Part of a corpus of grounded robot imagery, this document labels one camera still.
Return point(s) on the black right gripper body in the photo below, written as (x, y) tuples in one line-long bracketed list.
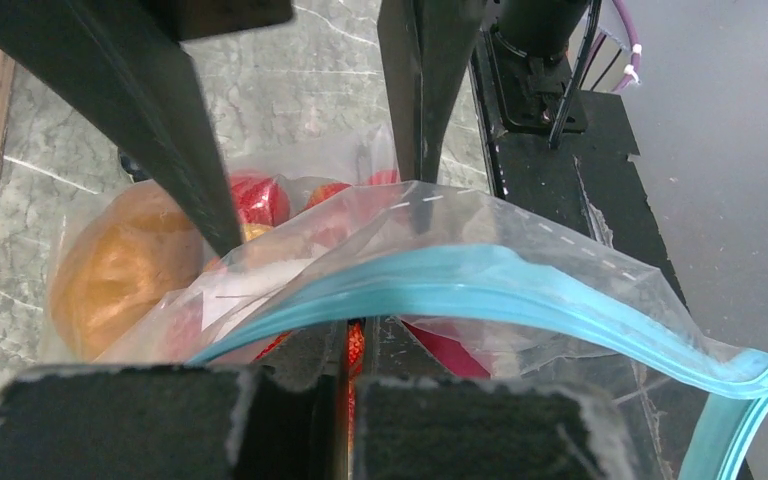
[(196, 19)]

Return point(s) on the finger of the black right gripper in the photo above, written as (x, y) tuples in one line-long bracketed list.
[(425, 49), (117, 67)]

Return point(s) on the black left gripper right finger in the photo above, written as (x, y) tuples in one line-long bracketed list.
[(413, 419)]

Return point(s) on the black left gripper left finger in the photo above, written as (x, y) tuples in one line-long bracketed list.
[(278, 418)]

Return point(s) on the clear zip top bag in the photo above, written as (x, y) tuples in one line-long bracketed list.
[(453, 261)]

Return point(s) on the magenta fake sweet potato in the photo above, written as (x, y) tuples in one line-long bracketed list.
[(449, 353)]

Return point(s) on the red fake lychee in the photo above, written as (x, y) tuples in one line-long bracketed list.
[(335, 225), (259, 198)]

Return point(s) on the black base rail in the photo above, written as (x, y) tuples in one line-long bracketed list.
[(566, 154)]

